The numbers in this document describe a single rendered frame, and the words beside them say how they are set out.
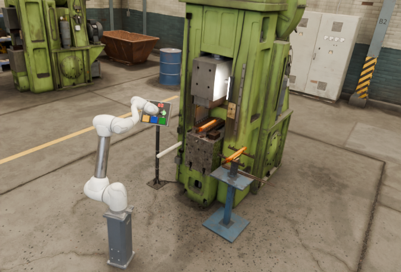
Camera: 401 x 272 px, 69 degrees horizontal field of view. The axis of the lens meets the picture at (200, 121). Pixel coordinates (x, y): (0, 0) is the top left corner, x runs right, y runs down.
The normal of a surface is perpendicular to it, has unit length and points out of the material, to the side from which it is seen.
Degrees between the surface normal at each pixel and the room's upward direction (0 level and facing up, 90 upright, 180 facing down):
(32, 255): 0
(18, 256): 0
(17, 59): 90
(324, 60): 90
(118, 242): 90
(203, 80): 90
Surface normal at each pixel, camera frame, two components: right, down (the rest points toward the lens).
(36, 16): 0.74, 0.31
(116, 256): -0.26, 0.39
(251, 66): -0.57, 0.30
